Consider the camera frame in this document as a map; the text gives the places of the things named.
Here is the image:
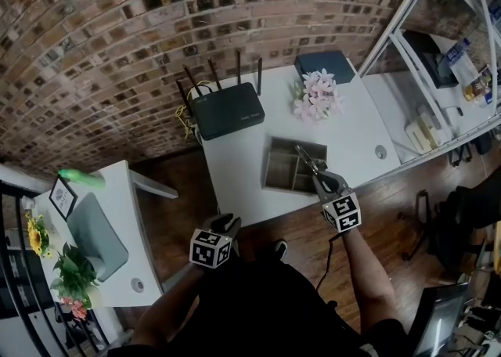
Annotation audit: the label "dark green box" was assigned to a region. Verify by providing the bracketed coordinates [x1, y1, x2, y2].
[294, 50, 355, 85]

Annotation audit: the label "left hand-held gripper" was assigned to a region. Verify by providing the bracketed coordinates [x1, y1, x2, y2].
[189, 213, 243, 269]

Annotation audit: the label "clear bottle blue label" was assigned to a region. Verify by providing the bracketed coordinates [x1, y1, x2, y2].
[445, 38, 471, 67]

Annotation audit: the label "black monitor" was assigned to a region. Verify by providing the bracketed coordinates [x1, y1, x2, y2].
[408, 282, 471, 357]

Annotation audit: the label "person's black shoe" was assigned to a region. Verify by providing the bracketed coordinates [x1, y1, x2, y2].
[273, 239, 290, 261]

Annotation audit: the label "white desk tabletop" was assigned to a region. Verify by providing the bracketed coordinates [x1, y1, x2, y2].
[200, 63, 403, 228]

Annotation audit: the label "person's right forearm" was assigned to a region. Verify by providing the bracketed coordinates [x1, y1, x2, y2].
[337, 225, 397, 334]

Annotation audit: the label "black flat box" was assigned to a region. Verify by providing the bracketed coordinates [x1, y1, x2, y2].
[402, 30, 460, 88]

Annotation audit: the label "black router with antennas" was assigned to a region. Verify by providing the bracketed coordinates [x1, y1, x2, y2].
[175, 48, 266, 142]

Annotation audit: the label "black framed picture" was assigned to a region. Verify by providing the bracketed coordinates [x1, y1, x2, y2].
[48, 175, 80, 221]

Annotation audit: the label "pink flower bouquet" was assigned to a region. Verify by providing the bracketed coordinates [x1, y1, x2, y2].
[292, 68, 346, 124]

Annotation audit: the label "green spray bottle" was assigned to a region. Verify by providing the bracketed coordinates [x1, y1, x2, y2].
[57, 168, 106, 189]

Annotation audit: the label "grey mat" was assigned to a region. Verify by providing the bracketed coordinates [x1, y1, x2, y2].
[66, 191, 130, 283]

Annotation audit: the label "orange pink flowers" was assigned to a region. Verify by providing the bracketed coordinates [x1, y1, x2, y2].
[61, 296, 88, 322]

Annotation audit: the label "person's black clothed torso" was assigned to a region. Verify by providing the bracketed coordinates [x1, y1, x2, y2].
[107, 255, 410, 357]

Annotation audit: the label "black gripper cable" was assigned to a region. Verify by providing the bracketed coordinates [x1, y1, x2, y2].
[315, 236, 334, 290]

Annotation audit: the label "beige box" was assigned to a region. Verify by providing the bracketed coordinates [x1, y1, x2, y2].
[404, 112, 442, 153]

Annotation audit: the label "amber bottle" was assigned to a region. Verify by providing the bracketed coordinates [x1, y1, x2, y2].
[464, 77, 486, 103]

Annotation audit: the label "white metal shelf rack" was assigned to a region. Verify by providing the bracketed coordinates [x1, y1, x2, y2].
[357, 0, 501, 171]

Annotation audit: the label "white desk with plants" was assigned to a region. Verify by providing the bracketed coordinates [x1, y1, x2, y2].
[32, 159, 179, 308]

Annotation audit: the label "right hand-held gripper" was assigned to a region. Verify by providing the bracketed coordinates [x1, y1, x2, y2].
[312, 170, 361, 234]

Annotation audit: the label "yellow cable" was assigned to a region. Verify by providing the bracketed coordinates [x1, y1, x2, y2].
[174, 80, 214, 142]

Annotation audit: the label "yellow sunflower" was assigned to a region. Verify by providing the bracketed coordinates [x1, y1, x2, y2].
[24, 211, 53, 259]

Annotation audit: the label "wooden compartment tray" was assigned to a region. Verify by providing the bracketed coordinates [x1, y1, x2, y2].
[261, 135, 329, 196]

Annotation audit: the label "black office chair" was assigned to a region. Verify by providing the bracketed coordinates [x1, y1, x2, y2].
[398, 174, 501, 271]
[447, 135, 495, 168]

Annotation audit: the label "person's left forearm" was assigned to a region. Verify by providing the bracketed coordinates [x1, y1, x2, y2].
[134, 262, 205, 345]

